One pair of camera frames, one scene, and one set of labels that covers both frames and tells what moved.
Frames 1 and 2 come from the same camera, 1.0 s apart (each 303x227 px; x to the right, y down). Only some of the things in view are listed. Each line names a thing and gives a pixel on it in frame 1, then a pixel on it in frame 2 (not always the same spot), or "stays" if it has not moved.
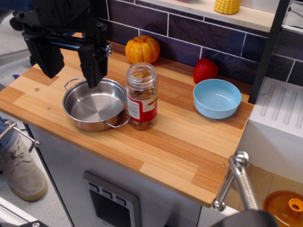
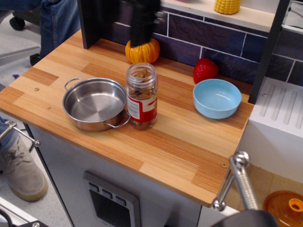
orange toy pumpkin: (142, 48) stays
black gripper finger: (93, 59) -> (145, 14)
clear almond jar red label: (141, 95) stays
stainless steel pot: (97, 109) stays
